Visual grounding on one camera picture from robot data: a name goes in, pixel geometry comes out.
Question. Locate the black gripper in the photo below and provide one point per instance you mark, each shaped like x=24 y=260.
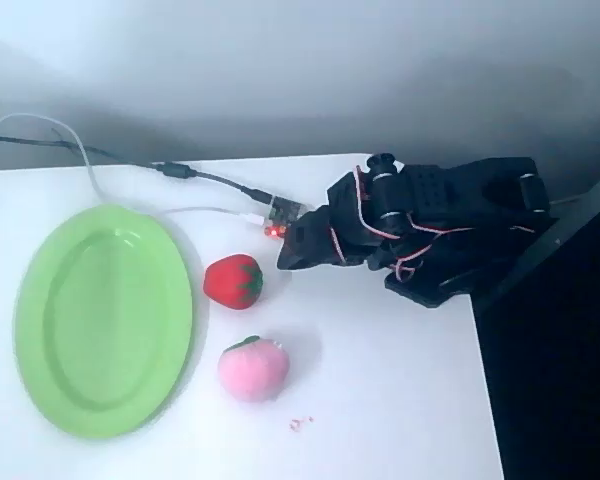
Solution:
x=304 y=240

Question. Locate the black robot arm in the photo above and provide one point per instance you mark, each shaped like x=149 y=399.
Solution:
x=460 y=200

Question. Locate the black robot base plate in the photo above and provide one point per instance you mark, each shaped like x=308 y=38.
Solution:
x=425 y=290

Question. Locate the controller board with red light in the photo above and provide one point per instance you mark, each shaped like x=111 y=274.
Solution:
x=282 y=215

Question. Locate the green oval plate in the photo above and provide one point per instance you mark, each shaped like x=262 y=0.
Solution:
x=105 y=320

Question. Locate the red strawberry toy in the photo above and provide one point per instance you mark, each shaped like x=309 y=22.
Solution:
x=227 y=282

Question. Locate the pink plush peach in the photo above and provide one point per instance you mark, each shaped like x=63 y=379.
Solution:
x=252 y=372

